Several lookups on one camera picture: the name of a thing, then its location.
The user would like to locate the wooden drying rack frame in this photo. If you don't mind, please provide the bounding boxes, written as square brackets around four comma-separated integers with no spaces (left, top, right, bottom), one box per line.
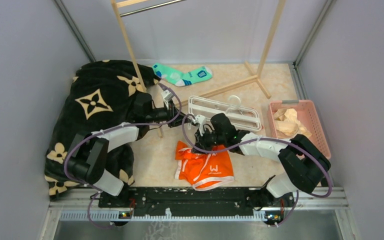
[110,0,287,139]

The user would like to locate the pink perforated plastic basket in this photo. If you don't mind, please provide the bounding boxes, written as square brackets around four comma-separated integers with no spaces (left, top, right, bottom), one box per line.
[267,100,331,160]

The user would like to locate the black floral blanket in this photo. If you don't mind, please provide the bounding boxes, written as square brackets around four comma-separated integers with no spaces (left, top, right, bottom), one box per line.
[44,59,161,201]

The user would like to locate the white plastic clip hanger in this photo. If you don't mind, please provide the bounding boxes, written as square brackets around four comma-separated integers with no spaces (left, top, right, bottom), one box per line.
[187,95,263,132]

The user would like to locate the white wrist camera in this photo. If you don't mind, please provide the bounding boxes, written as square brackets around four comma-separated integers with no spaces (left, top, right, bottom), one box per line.
[161,89,174,109]
[192,114,206,136]

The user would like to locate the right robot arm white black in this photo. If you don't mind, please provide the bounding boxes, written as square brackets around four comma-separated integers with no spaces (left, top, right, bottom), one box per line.
[192,113,331,206]

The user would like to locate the beige cloth in basket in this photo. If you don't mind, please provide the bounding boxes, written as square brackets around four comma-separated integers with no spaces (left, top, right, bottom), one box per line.
[273,108,313,138]

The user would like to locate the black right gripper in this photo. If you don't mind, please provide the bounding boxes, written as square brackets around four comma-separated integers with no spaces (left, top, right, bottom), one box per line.
[191,125,227,155]

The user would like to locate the orange underwear white trim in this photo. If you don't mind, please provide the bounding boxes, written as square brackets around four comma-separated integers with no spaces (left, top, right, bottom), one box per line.
[174,141,235,192]

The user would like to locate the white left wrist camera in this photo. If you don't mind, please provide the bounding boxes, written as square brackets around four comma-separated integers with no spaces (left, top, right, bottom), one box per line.
[161,89,174,109]

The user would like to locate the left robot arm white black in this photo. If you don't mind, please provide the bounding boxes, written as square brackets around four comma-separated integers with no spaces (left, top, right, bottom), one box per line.
[63,89,182,207]

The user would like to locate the green patterned sock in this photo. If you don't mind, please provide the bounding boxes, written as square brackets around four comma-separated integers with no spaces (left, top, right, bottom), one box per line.
[151,63,213,87]

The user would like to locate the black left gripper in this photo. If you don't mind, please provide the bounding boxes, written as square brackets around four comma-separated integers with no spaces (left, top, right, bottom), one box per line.
[145,99,191,128]

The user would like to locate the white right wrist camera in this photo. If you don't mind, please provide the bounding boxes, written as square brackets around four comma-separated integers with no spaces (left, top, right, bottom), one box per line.
[192,114,206,136]

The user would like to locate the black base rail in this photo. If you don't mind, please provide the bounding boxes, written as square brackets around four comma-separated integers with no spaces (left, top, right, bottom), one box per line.
[98,187,295,225]

